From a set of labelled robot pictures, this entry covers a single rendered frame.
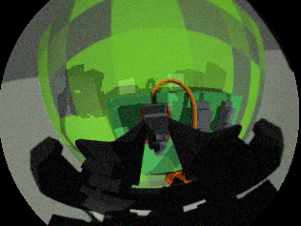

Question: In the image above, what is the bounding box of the green flat plate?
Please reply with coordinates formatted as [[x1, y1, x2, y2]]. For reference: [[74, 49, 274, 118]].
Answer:
[[105, 90, 243, 174]]

